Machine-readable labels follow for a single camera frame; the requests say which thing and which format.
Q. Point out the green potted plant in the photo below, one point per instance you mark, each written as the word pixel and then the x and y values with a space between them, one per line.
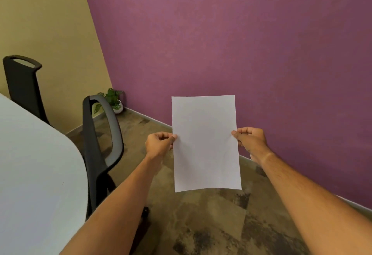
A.
pixel 112 97

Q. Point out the person's left thumb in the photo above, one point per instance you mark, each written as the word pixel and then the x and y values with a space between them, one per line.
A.
pixel 170 141

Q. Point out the black office chair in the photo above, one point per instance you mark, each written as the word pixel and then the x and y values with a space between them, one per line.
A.
pixel 24 86
pixel 100 153

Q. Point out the white plant pot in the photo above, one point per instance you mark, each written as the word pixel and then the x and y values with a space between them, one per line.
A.
pixel 119 108

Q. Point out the white table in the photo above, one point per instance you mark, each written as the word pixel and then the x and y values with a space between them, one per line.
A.
pixel 35 182

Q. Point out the person's left hand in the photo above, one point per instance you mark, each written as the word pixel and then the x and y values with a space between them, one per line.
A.
pixel 157 146

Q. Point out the white paper sheet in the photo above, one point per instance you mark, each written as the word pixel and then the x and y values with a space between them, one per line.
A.
pixel 205 144

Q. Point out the person's right forearm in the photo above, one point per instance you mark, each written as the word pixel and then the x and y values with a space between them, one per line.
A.
pixel 314 205

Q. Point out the person's right hand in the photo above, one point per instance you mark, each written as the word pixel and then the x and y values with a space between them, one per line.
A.
pixel 253 143

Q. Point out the person's left forearm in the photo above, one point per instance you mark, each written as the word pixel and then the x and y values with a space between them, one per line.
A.
pixel 113 208

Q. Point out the person's right thumb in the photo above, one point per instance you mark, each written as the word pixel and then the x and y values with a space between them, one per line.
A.
pixel 239 137

